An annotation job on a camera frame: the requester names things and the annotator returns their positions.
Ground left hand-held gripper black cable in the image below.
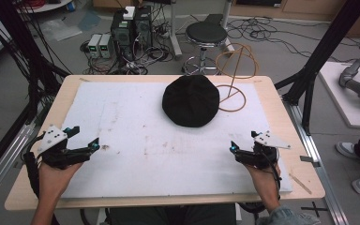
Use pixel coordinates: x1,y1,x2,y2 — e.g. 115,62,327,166
22,132,47,199

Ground tangle of floor cables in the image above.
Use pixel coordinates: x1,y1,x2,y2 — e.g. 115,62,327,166
80,18,176,76

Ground black frame pole with cables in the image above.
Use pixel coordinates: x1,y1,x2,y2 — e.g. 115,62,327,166
0,0,71,126

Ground white foam mat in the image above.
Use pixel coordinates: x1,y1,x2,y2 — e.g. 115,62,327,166
60,81,293,200

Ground black hat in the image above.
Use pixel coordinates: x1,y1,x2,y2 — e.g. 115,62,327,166
161,74,221,128

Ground black floor cables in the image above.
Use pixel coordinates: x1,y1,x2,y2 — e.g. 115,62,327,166
226,16,360,65

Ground white desk leg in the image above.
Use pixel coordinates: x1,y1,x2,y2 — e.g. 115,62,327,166
168,0,184,60

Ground hand-held gripper black cable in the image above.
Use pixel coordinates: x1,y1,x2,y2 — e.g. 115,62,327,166
262,155,284,202
22,132,47,199

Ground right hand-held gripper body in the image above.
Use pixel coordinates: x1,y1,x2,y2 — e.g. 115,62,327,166
235,130,292,170

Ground black round stool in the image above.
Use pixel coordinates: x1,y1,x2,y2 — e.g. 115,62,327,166
182,21,230,76

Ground person's left hand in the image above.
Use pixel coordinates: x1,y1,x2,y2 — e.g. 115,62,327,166
37,161,84,202

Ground white platform board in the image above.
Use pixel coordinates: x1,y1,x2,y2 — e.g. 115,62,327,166
318,61,360,129

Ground slim black computer tower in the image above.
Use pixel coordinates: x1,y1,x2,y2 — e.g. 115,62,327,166
133,6,154,49

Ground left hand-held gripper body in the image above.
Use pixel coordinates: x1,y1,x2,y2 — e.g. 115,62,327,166
37,125,92,170

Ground large black computer tower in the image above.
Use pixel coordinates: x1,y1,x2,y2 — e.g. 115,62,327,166
110,10,136,62

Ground person's right hand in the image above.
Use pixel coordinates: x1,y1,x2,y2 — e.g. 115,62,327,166
245,162,282,199

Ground right hand-held gripper black cable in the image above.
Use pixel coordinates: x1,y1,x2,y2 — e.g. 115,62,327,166
262,155,284,202

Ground person's dark trousers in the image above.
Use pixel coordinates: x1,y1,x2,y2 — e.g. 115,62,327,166
108,203,237,225

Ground thin wooden stick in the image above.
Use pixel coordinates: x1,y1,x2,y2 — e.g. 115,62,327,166
288,172,313,195

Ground grey bench power supply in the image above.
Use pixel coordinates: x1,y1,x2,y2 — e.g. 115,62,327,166
98,33,113,59
87,33,103,59

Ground grey metal clamp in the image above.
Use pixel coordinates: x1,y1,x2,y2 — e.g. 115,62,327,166
299,155,322,169

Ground aluminium rail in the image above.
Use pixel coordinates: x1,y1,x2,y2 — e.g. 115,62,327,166
0,122,38,209
281,98,351,225

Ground small white box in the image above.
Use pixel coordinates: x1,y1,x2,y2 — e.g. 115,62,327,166
122,6,136,21

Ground clear plastic sheet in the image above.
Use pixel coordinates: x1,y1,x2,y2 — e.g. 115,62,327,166
39,18,83,42

